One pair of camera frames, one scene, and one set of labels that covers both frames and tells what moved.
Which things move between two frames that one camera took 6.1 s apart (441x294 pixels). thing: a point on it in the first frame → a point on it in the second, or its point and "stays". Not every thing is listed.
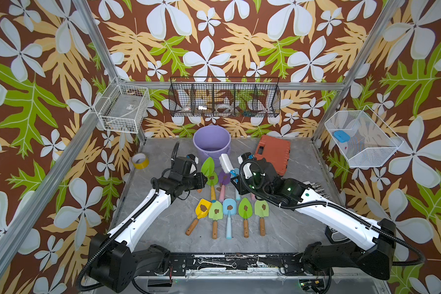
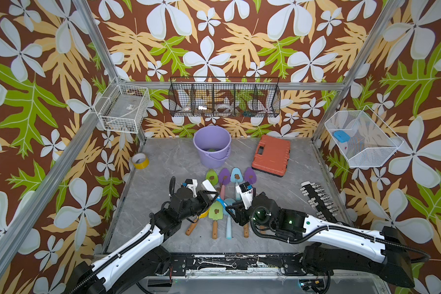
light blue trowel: x=237 y=194 stays
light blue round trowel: x=229 y=208 stays
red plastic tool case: x=275 y=151 stays
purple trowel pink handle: x=224 y=179 stays
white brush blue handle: x=226 y=165 → x=206 y=185
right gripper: x=242 y=179 → x=239 y=212
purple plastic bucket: x=211 y=141 stays
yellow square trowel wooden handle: x=202 y=210 stays
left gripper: x=199 y=177 → x=204 y=200
